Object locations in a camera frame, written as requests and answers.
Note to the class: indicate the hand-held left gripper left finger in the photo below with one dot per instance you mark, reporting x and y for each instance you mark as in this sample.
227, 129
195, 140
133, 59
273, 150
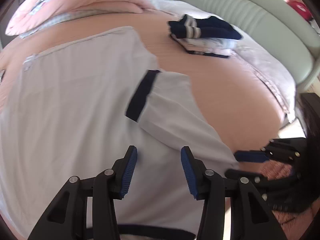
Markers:
127, 175

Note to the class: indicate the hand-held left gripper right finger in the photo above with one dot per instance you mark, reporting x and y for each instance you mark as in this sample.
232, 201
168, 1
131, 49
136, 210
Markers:
190, 175

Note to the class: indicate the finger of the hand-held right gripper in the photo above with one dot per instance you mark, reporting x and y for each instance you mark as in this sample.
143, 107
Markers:
240, 174
250, 156

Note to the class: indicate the white shirt with navy trim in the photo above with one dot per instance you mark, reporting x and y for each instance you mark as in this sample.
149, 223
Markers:
75, 105

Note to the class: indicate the pink fluffy fabric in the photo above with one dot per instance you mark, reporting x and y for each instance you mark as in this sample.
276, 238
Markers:
277, 167

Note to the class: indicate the bed with pink sheet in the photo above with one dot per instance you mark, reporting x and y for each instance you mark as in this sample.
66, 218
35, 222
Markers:
237, 100

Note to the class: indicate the white waffle blanket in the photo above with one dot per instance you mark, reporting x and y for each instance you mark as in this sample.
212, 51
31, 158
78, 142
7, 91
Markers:
262, 67

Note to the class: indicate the folded plain navy garment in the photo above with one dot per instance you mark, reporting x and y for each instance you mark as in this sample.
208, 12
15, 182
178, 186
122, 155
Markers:
207, 54

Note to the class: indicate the folded white printed garment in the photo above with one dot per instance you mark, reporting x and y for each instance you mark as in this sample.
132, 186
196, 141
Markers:
212, 46

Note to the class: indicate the green padded headboard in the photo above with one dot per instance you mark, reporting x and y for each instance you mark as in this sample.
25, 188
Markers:
250, 22

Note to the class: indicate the folded navy striped garment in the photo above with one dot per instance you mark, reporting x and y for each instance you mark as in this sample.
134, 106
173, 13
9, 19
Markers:
205, 28

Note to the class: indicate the red plush toy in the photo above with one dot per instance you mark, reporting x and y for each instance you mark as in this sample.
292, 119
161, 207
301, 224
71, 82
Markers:
301, 8

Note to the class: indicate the folded pink checked quilt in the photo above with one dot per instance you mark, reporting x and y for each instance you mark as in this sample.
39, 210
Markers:
75, 5

